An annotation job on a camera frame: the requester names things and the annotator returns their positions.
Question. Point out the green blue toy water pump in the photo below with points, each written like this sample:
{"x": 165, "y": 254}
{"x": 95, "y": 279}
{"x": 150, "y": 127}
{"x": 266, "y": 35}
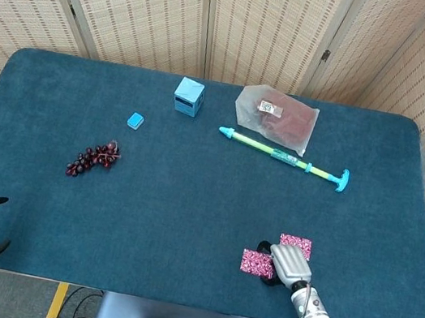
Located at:
{"x": 256, "y": 143}

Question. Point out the pink patterned rectangular block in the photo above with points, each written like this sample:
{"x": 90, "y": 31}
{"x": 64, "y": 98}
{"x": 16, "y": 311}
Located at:
{"x": 253, "y": 263}
{"x": 299, "y": 241}

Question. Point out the blue carpet table cover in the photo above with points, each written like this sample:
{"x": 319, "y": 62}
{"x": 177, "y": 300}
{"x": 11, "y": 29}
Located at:
{"x": 188, "y": 204}

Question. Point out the clear bag with red contents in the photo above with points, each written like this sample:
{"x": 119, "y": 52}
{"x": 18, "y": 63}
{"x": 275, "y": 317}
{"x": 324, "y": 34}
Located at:
{"x": 293, "y": 124}

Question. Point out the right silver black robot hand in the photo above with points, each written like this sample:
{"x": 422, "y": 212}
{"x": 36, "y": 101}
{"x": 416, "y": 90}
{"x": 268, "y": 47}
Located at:
{"x": 290, "y": 265}

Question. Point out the small blue white box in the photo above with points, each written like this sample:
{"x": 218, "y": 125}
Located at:
{"x": 135, "y": 120}

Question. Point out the light blue cardboard box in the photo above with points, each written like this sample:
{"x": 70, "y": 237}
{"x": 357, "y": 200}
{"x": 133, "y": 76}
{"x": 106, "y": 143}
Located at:
{"x": 188, "y": 97}

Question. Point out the dark red grape bunch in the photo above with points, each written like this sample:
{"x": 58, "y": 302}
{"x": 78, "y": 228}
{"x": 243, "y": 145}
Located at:
{"x": 93, "y": 158}

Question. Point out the dark screen hinge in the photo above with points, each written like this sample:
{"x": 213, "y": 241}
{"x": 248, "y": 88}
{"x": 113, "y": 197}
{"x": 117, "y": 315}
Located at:
{"x": 325, "y": 55}
{"x": 72, "y": 11}

